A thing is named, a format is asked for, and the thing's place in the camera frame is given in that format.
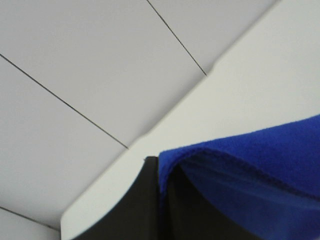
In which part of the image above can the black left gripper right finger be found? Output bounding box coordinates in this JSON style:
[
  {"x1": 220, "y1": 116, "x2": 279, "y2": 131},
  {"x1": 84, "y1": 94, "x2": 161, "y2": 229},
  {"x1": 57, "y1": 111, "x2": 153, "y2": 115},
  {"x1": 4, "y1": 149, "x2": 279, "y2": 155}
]
[{"x1": 166, "y1": 166, "x2": 259, "y2": 240}]

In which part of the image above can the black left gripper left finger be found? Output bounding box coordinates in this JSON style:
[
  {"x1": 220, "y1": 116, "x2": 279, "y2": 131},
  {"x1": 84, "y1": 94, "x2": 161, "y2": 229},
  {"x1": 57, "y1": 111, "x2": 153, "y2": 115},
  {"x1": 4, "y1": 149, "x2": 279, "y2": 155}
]
[{"x1": 75, "y1": 156, "x2": 160, "y2": 240}]

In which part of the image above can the blue microfibre towel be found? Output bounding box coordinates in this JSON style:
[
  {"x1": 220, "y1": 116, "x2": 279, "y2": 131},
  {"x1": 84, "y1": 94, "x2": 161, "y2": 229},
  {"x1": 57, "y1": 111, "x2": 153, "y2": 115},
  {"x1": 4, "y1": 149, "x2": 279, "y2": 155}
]
[{"x1": 158, "y1": 115, "x2": 320, "y2": 240}]

